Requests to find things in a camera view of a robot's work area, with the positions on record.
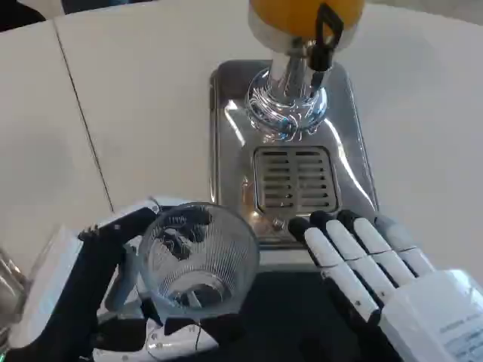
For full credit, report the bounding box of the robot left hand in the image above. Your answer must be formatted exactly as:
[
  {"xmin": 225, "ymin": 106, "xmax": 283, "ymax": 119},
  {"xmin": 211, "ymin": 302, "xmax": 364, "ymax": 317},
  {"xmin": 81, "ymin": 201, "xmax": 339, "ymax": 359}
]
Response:
[{"xmin": 6, "ymin": 194, "xmax": 261, "ymax": 362}]

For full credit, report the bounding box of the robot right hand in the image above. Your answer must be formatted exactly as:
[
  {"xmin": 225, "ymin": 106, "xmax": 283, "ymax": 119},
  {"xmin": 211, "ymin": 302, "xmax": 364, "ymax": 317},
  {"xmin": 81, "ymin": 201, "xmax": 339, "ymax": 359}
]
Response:
[{"xmin": 288, "ymin": 209, "xmax": 483, "ymax": 362}]

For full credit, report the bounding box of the clear ribbed glass cup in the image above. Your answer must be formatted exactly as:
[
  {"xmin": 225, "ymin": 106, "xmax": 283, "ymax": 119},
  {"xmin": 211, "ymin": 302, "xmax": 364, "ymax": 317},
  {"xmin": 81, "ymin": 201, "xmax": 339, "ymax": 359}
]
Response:
[{"xmin": 138, "ymin": 201, "xmax": 261, "ymax": 316}]

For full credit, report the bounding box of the slotted steel drip grid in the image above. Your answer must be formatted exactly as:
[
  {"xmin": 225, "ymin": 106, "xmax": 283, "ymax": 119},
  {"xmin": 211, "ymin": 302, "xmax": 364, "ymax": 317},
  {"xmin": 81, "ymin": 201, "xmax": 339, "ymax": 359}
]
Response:
[{"xmin": 253, "ymin": 146, "xmax": 340, "ymax": 213}]

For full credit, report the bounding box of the steel drip tray base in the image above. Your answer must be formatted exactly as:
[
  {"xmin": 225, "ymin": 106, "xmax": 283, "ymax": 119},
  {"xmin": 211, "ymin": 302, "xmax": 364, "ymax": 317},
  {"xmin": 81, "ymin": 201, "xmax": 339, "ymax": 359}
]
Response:
[{"xmin": 208, "ymin": 59, "xmax": 380, "ymax": 250}]

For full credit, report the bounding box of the orange juice drink dispenser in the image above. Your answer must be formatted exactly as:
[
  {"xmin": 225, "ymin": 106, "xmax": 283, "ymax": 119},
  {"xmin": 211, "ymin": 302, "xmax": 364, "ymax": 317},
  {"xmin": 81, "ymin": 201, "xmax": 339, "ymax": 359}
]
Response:
[{"xmin": 243, "ymin": 0, "xmax": 367, "ymax": 145}]

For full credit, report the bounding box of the black dispenser tap handle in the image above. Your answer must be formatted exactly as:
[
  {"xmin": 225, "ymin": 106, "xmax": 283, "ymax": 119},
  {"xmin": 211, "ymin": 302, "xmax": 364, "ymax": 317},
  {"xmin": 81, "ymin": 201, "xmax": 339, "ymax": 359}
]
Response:
[{"xmin": 308, "ymin": 3, "xmax": 344, "ymax": 73}]

